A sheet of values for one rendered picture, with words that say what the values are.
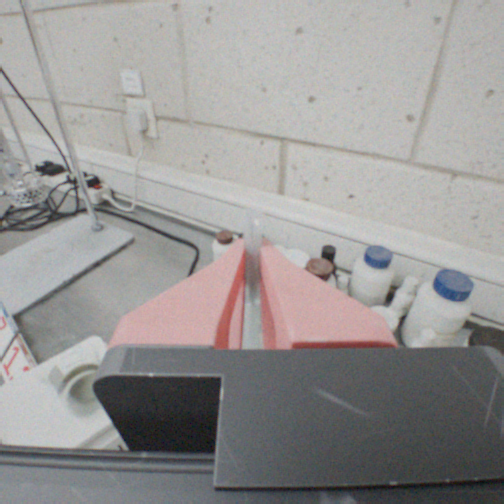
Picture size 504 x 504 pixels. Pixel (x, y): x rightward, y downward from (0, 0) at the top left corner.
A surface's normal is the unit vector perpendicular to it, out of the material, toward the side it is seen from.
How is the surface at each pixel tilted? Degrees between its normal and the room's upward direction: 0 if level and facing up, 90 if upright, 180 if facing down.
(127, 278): 0
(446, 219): 90
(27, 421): 0
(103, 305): 0
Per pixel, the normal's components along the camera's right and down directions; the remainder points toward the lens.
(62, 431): 0.00, -0.79
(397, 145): -0.51, 0.52
